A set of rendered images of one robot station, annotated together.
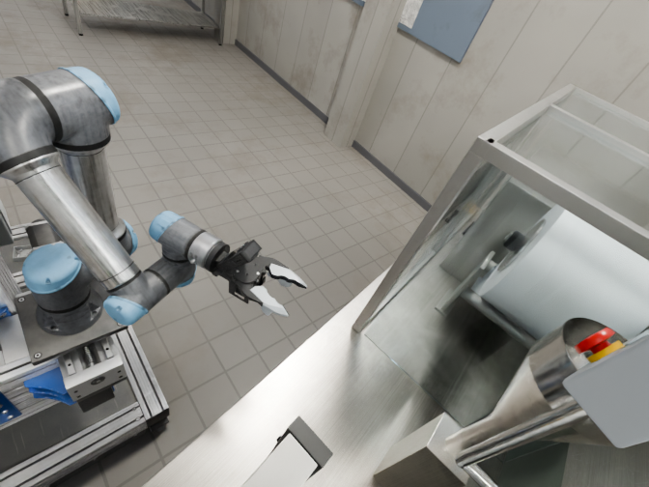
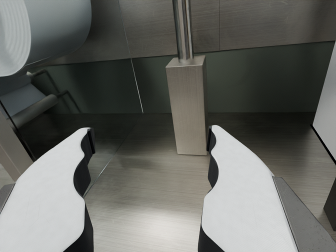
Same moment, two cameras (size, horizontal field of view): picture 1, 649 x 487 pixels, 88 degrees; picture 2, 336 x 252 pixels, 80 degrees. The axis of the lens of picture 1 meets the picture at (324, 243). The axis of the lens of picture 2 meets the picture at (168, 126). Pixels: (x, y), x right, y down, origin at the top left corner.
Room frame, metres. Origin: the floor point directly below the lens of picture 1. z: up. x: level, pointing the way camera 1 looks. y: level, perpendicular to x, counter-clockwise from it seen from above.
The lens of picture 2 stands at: (0.43, 0.12, 1.30)
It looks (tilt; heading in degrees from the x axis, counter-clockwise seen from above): 31 degrees down; 263
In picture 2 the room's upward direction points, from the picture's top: 9 degrees counter-clockwise
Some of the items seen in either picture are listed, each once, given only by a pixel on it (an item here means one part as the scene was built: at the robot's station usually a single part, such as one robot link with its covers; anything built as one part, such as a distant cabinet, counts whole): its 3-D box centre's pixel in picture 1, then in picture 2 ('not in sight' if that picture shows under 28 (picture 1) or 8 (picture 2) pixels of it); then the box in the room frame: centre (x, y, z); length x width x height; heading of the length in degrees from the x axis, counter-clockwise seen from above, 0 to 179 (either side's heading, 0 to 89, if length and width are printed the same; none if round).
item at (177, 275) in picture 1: (174, 268); not in sight; (0.46, 0.31, 1.12); 0.11 x 0.08 x 0.11; 171
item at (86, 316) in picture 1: (68, 301); not in sight; (0.39, 0.59, 0.87); 0.15 x 0.15 x 0.10
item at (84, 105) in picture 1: (90, 187); not in sight; (0.53, 0.57, 1.19); 0.15 x 0.12 x 0.55; 171
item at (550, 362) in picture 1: (596, 377); not in sight; (0.30, -0.39, 1.50); 0.14 x 0.14 x 0.06
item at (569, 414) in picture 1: (520, 435); not in sight; (0.17, -0.25, 1.51); 0.02 x 0.02 x 0.20
